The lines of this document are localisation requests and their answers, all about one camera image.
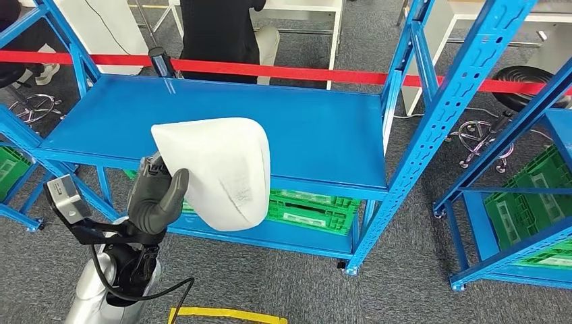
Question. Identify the yellow floor tape square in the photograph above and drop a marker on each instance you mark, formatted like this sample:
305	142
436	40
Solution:
223	313

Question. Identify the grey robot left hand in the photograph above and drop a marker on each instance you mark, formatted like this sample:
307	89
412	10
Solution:
152	201

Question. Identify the blue metal shelf rack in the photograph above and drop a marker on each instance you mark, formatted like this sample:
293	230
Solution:
480	228
20	216
290	134

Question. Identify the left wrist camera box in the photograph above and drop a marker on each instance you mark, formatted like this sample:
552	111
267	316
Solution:
67	199

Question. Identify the white desk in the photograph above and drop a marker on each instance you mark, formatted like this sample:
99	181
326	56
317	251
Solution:
442	31
308	4
103	31

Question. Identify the white plastic part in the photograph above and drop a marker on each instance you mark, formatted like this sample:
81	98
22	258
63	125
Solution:
223	170

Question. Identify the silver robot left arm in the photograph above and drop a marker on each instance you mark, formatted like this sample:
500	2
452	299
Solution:
89	290

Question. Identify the black barrier post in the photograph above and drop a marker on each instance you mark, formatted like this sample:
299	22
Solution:
160	62

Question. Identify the person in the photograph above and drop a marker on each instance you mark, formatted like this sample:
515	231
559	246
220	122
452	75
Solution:
219	35
18	44

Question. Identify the red barrier belt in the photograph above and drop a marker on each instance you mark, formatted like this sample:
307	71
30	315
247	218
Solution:
290	71

